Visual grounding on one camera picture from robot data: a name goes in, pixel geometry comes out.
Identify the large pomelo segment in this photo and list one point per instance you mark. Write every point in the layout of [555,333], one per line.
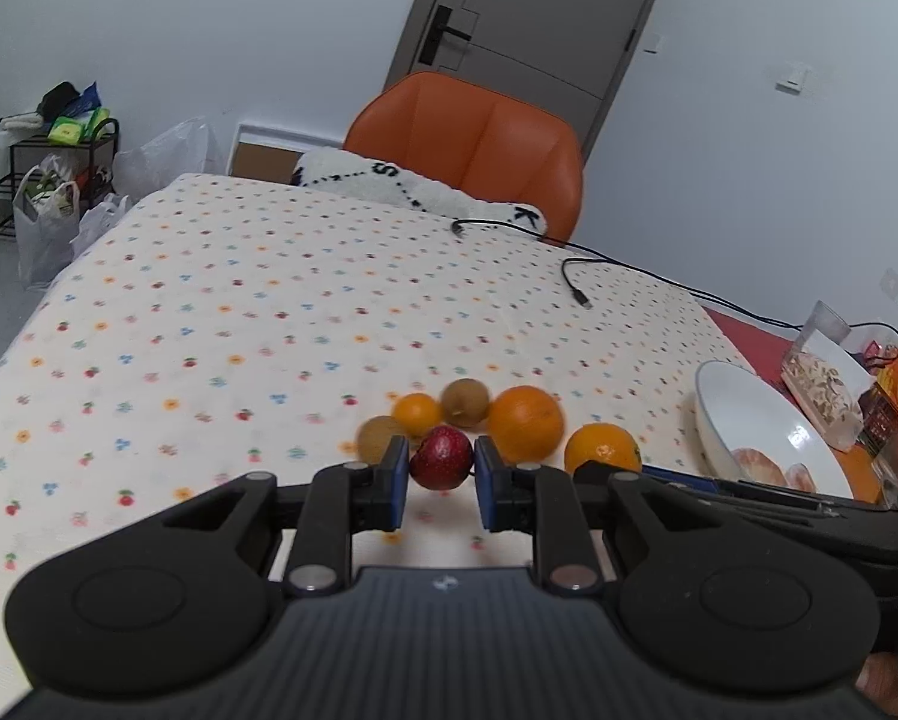
[759,467]

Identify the grey door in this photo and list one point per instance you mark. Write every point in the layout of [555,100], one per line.
[567,57]

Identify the white fluffy cushion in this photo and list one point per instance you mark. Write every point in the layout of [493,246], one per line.
[370,180]

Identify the floral tablecloth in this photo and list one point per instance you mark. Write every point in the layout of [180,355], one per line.
[225,327]

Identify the small tangerine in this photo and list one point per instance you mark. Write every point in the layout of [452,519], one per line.
[417,414]

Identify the orange leather chair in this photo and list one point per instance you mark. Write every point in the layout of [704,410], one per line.
[488,145]

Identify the small pomelo segment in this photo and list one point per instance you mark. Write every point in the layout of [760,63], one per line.
[798,477]

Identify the black door handle lock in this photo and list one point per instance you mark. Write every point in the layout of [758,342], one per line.
[438,29]

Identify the clear drinking glass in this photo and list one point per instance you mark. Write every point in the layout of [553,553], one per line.
[825,322]

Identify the white plastic bag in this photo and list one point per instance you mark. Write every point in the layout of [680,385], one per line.
[46,220]

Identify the brown kiwi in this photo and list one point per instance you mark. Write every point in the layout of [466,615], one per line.
[465,403]
[374,437]

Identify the medium orange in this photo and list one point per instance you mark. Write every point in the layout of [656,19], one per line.
[605,443]

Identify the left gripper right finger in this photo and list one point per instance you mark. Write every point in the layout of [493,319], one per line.
[540,501]

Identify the red orange table mat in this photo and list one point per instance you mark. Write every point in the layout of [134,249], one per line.
[764,351]

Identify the black metal shelf rack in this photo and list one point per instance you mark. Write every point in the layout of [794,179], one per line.
[89,163]

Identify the floral tissue box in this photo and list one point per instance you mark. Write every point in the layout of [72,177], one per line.
[827,383]

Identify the person's right hand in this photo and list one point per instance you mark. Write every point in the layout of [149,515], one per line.
[895,685]

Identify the large orange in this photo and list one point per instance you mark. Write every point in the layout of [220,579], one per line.
[525,424]

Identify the translucent plastic bag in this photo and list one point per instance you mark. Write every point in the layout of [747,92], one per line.
[186,148]

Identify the white plate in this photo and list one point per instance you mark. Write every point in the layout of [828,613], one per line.
[736,410]

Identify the brown kiwi back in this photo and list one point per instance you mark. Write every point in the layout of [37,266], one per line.
[465,403]

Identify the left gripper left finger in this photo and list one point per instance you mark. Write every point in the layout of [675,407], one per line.
[186,594]

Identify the white wall switch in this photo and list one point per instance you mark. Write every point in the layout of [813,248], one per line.
[793,79]

